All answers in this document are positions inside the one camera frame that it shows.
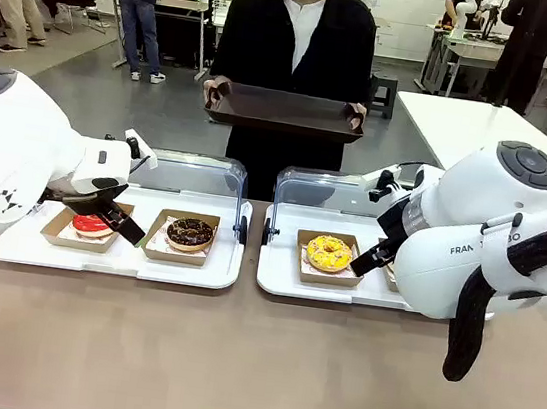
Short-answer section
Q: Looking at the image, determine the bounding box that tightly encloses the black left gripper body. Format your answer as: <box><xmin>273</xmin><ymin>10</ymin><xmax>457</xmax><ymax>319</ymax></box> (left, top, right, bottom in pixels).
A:
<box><xmin>40</xmin><ymin>172</ymin><xmax>129</xmax><ymax>219</ymax></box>

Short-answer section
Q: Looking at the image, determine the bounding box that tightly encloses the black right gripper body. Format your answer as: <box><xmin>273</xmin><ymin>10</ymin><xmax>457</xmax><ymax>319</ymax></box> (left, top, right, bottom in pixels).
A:
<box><xmin>373</xmin><ymin>188</ymin><xmax>416</xmax><ymax>248</ymax></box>

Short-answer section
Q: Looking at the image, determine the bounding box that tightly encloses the cardboard box of chocolate donut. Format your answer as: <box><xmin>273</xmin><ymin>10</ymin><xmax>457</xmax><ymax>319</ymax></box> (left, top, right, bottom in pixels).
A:
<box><xmin>138</xmin><ymin>205</ymin><xmax>222</xmax><ymax>270</ymax></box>

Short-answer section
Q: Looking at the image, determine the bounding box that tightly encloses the yellow sprinkled donut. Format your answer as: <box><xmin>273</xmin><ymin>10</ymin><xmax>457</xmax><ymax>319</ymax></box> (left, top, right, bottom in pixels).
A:
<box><xmin>303</xmin><ymin>232</ymin><xmax>356</xmax><ymax>276</ymax></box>

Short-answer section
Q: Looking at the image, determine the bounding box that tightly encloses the chocolate donut with nuts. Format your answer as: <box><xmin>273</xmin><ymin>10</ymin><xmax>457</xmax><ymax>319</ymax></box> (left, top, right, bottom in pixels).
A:
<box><xmin>164</xmin><ymin>214</ymin><xmax>218</xmax><ymax>257</ymax></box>

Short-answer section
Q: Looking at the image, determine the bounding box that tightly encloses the cardboard box of yellow donut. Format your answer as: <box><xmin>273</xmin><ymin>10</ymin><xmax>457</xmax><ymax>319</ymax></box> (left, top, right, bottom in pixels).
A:
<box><xmin>291</xmin><ymin>227</ymin><xmax>369</xmax><ymax>292</ymax></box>

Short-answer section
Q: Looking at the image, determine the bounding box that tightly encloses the dark brown serving tray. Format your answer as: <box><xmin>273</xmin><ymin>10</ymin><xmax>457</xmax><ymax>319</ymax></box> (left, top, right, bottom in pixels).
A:
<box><xmin>199</xmin><ymin>78</ymin><xmax>369</xmax><ymax>147</ymax></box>

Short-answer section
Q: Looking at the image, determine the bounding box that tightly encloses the red glazed donut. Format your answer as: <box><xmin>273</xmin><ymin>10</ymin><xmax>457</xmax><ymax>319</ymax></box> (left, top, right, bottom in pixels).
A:
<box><xmin>70</xmin><ymin>212</ymin><xmax>116</xmax><ymax>244</ymax></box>

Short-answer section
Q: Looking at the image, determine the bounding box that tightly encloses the cardboard box of sprinkle donut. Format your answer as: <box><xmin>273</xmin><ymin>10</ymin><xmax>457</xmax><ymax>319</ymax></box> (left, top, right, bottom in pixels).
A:
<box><xmin>381</xmin><ymin>262</ymin><xmax>403</xmax><ymax>294</ymax></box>

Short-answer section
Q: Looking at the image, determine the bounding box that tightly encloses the cardboard box of red donut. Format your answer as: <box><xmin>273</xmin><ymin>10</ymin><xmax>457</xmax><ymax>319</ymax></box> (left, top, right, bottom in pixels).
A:
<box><xmin>38</xmin><ymin>193</ymin><xmax>136</xmax><ymax>258</ymax></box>

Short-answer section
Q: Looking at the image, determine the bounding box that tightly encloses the person in black shirt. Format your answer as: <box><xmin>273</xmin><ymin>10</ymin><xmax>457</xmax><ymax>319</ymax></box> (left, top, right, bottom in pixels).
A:
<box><xmin>193</xmin><ymin>0</ymin><xmax>385</xmax><ymax>214</ymax></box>

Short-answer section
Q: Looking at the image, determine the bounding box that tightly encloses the person's left hand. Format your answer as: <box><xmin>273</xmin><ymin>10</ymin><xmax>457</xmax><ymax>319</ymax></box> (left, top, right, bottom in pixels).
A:
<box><xmin>344</xmin><ymin>101</ymin><xmax>370</xmax><ymax>135</ymax></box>

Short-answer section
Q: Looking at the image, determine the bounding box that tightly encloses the person's right hand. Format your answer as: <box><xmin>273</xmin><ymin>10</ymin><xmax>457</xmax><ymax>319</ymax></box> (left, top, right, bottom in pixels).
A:
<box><xmin>200</xmin><ymin>77</ymin><xmax>231</xmax><ymax>112</ymax></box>

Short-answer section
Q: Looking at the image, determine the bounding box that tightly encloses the white display tray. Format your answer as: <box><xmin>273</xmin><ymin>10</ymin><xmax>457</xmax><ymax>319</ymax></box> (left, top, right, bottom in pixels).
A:
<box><xmin>0</xmin><ymin>167</ymin><xmax>254</xmax><ymax>295</ymax></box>
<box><xmin>254</xmin><ymin>201</ymin><xmax>433</xmax><ymax>316</ymax></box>

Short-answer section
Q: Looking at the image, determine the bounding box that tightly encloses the clear display cover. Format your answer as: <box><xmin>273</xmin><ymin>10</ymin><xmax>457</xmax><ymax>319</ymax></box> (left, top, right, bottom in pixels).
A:
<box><xmin>121</xmin><ymin>144</ymin><xmax>259</xmax><ymax>247</ymax></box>
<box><xmin>261</xmin><ymin>163</ymin><xmax>394</xmax><ymax>263</ymax></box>

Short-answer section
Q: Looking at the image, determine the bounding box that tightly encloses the white side table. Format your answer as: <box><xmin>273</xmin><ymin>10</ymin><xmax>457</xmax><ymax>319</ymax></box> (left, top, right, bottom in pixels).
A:
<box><xmin>388</xmin><ymin>89</ymin><xmax>547</xmax><ymax>184</ymax></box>

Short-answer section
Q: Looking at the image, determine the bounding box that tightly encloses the black plastic stool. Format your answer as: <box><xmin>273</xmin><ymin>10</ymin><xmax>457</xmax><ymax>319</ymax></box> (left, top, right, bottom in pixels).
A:
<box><xmin>365</xmin><ymin>70</ymin><xmax>402</xmax><ymax>121</ymax></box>

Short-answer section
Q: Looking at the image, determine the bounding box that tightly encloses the white background work table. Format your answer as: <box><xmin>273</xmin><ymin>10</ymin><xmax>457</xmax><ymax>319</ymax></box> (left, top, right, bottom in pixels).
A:
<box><xmin>418</xmin><ymin>22</ymin><xmax>509</xmax><ymax>104</ymax></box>

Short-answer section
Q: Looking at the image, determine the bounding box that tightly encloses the bystander in blue jeans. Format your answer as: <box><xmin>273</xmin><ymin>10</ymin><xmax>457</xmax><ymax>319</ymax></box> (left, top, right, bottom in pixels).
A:
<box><xmin>67</xmin><ymin>0</ymin><xmax>176</xmax><ymax>86</ymax></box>

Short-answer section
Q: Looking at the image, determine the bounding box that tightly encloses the bystander in black clothes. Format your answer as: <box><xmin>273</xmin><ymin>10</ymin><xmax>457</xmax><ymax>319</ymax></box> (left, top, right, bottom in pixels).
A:
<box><xmin>476</xmin><ymin>0</ymin><xmax>547</xmax><ymax>120</ymax></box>

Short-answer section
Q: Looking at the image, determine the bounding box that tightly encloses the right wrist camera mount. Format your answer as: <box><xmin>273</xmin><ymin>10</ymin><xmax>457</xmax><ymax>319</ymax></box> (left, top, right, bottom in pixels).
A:
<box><xmin>358</xmin><ymin>161</ymin><xmax>418</xmax><ymax>209</ymax></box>

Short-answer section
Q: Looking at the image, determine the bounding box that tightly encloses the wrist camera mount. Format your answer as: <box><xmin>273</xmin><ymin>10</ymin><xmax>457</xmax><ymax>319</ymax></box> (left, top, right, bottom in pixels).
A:
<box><xmin>120</xmin><ymin>128</ymin><xmax>163</xmax><ymax>173</ymax></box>
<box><xmin>358</xmin><ymin>161</ymin><xmax>418</xmax><ymax>209</ymax></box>

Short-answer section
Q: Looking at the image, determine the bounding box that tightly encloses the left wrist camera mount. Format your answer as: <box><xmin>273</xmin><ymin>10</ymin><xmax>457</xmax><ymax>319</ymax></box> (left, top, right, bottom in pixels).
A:
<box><xmin>120</xmin><ymin>128</ymin><xmax>163</xmax><ymax>173</ymax></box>

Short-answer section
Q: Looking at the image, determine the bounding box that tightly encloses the black braided cable sleeve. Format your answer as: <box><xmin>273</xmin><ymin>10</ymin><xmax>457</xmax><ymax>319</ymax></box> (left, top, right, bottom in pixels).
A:
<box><xmin>440</xmin><ymin>203</ymin><xmax>547</xmax><ymax>394</ymax></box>

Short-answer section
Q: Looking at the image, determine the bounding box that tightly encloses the metal frame chair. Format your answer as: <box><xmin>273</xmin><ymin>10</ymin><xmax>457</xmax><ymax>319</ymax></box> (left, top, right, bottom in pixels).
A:
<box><xmin>51</xmin><ymin>0</ymin><xmax>114</xmax><ymax>41</ymax></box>

